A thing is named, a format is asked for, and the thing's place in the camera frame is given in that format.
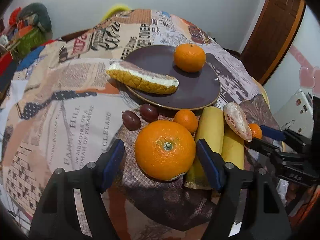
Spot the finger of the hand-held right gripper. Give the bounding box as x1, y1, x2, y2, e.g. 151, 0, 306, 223
259, 124, 313, 153
246, 137, 287, 166

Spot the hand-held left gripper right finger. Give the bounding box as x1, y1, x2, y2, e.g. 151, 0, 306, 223
196, 138, 292, 240

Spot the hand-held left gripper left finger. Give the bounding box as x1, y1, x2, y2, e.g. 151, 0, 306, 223
29, 139, 125, 240

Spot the tiny orange kumquat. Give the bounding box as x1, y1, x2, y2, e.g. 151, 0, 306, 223
248, 123, 263, 140

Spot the large orange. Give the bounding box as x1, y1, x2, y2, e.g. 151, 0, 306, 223
134, 120, 196, 182

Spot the dark brown plate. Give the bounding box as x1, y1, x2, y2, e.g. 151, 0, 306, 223
121, 45, 221, 111

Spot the yellow banana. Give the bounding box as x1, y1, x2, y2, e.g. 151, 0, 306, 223
184, 106, 225, 190
221, 127, 245, 171

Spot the white plastic device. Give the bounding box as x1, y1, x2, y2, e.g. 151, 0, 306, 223
274, 88, 316, 140

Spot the peeled citrus segment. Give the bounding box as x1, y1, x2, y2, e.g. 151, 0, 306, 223
223, 102, 253, 141

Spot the dark red grape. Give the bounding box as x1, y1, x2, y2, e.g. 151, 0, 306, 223
140, 103, 159, 122
122, 110, 141, 131

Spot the small tangerine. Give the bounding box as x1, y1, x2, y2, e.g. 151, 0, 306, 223
174, 109, 199, 134

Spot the brown woven cloth mat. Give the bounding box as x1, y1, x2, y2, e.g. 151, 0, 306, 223
107, 94, 281, 232

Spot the printed newspaper tablecloth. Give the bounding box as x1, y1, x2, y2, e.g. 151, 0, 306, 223
0, 8, 275, 240

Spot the pink bow decoration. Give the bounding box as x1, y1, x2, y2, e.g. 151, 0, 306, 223
287, 42, 320, 91

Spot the pineapple slice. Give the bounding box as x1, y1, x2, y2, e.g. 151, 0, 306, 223
106, 62, 180, 95

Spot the brown wooden door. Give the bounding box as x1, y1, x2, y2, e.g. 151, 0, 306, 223
241, 0, 307, 86

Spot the medium orange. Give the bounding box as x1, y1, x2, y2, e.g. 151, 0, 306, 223
173, 43, 206, 73

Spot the yellow fabric item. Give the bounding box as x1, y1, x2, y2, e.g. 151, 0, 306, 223
101, 3, 132, 22

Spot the pile of colourful clutter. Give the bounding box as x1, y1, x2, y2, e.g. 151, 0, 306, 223
0, 2, 53, 64

